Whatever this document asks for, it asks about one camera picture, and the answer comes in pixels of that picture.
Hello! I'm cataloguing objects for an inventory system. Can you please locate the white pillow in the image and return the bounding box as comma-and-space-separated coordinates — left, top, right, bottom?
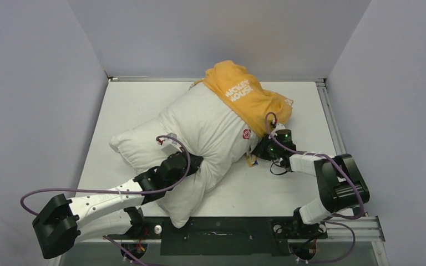
109, 83, 259, 228

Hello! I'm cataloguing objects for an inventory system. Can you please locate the yellow and blue pillowcase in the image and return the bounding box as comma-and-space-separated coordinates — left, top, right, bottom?
194, 60, 295, 168

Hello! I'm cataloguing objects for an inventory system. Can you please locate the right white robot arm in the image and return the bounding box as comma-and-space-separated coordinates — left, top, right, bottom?
252, 129, 370, 239

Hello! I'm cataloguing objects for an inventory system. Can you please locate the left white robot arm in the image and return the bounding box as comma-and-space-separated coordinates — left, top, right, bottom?
32, 152, 204, 259

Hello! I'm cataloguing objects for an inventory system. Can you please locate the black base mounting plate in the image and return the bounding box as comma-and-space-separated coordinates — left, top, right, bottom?
111, 217, 327, 256

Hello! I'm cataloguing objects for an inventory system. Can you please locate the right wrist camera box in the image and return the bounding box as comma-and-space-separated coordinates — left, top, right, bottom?
270, 122, 286, 135

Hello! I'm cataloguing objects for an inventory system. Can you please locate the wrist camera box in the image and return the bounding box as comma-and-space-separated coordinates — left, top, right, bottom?
270, 122, 286, 135
157, 132, 184, 156

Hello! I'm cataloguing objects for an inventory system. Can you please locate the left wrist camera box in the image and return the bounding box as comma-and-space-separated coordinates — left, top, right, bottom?
157, 132, 184, 156

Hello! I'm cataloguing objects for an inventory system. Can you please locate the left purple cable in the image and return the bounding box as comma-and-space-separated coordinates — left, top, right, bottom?
20, 135, 192, 266

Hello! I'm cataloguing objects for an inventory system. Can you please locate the purple cable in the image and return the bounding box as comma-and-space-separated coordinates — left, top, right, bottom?
20, 135, 192, 266
264, 111, 366, 264

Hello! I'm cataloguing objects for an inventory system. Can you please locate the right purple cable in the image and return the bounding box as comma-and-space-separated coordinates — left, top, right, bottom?
264, 111, 366, 264

